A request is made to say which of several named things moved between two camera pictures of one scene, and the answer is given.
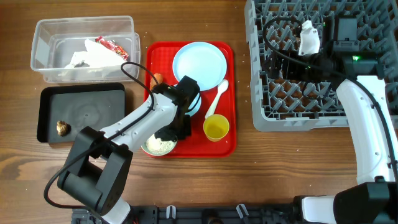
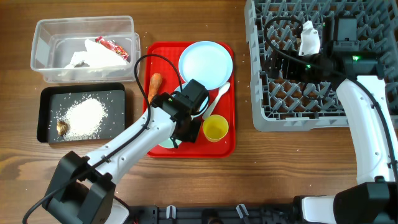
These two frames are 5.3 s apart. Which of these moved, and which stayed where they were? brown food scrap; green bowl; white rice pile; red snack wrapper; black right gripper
Moved: white rice pile; green bowl
Stayed: brown food scrap; red snack wrapper; black right gripper
